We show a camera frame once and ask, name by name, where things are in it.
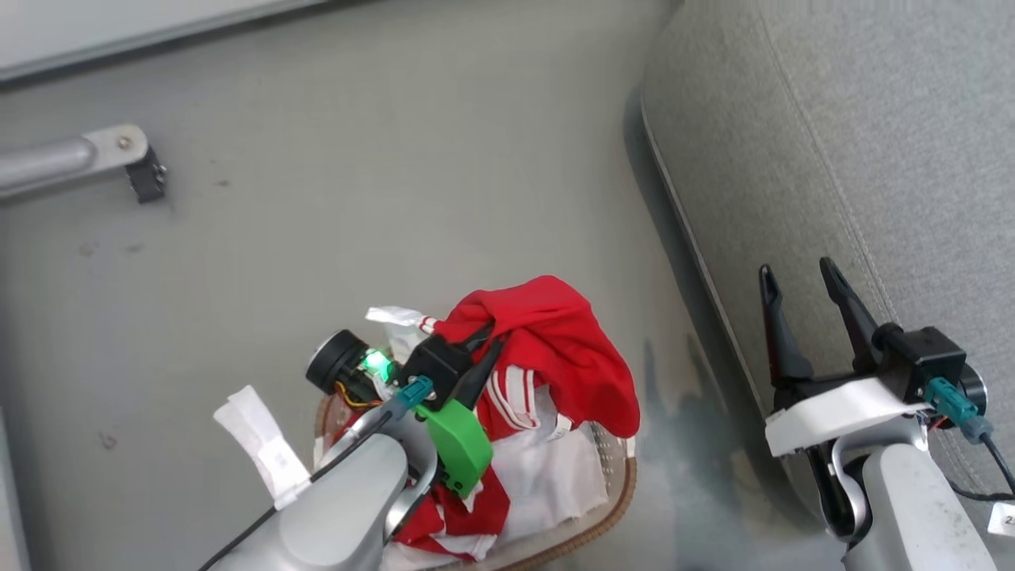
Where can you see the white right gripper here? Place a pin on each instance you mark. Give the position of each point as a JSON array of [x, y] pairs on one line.
[[840, 412]]

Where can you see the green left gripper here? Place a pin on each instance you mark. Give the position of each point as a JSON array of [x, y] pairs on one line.
[[458, 444]]

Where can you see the red white-striped garment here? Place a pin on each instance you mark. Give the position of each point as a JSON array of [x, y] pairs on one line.
[[555, 341]]

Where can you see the white grey robot right arm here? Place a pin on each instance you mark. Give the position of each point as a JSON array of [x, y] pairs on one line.
[[912, 507]]

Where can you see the white grey robot left arm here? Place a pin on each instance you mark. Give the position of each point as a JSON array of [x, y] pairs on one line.
[[349, 507]]

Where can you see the white brown-rimmed laundry basket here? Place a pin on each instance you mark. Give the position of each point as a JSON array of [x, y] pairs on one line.
[[618, 484]]

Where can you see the white garment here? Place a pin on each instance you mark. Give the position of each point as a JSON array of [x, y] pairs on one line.
[[555, 476]]

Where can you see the grey fabric sofa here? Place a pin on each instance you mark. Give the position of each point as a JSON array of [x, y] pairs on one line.
[[872, 119]]

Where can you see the white label strip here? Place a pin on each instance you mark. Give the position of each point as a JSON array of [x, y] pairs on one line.
[[266, 444]]

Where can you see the black caster wheel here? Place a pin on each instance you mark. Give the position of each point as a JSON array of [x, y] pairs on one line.
[[147, 181]]

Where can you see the grey metal partition foot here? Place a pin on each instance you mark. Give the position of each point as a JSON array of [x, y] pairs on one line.
[[47, 162]]

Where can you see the wide white partition panel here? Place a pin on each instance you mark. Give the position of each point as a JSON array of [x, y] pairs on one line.
[[79, 24]]

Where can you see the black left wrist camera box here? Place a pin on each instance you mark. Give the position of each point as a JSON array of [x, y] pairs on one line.
[[434, 366]]

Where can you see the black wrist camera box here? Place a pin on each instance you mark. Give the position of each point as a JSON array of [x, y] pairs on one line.
[[924, 357], [434, 366]]

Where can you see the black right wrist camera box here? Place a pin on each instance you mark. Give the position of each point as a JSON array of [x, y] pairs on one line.
[[924, 357]]

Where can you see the grey metal partition rail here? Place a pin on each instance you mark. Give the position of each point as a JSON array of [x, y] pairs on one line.
[[47, 63]]

